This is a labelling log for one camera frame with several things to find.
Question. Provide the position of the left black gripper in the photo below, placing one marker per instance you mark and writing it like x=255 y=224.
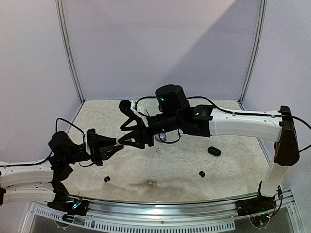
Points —
x=103 y=148

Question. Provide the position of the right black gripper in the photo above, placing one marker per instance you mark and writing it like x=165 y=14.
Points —
x=142 y=130

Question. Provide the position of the blue earbud charging case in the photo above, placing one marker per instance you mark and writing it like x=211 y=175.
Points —
x=161 y=137

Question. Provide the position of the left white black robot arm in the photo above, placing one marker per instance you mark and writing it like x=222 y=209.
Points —
x=42 y=180

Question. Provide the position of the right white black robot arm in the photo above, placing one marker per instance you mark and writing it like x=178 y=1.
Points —
x=211 y=120

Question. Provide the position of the black earbud charging case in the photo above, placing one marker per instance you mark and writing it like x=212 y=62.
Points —
x=214 y=151

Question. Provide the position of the black earbud right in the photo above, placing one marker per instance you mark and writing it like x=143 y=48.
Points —
x=202 y=174

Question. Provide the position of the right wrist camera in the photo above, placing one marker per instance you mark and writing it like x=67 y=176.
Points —
x=137 y=113

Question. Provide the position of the aluminium front rail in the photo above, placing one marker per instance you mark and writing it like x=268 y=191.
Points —
x=218 y=216

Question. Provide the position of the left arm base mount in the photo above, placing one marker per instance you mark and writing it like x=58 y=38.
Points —
x=72 y=206

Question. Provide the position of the left aluminium corner post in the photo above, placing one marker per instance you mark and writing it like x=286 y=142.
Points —
x=68 y=51

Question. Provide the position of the aluminium corner post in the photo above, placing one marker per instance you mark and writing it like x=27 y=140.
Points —
x=68 y=51
x=254 y=51

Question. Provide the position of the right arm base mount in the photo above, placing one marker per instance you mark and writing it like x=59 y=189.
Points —
x=258 y=204

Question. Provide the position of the right aluminium corner post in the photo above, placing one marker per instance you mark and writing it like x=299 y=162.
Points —
x=254 y=51

